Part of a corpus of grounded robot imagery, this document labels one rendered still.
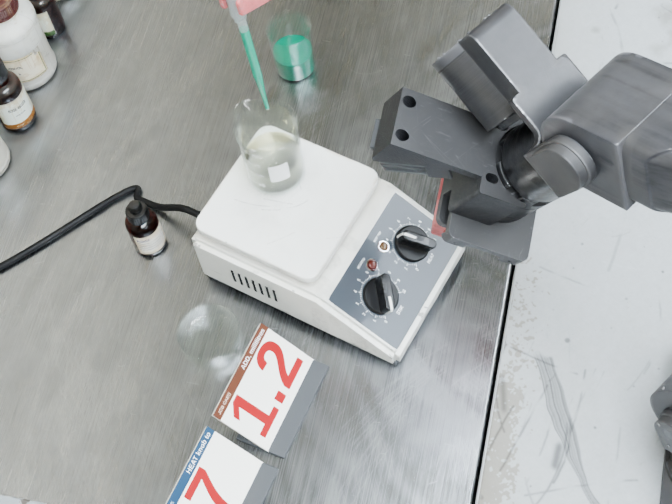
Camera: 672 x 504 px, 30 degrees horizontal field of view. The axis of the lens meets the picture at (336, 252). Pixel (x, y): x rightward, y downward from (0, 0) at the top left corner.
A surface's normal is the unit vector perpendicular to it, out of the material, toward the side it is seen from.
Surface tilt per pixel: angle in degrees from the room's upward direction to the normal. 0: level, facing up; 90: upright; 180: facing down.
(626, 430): 0
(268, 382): 40
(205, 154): 0
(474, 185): 62
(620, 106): 16
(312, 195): 0
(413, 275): 30
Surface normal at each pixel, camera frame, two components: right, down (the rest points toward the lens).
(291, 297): -0.49, 0.78
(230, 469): 0.51, -0.17
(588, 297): -0.09, -0.49
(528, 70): 0.26, -0.14
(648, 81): -0.27, -0.63
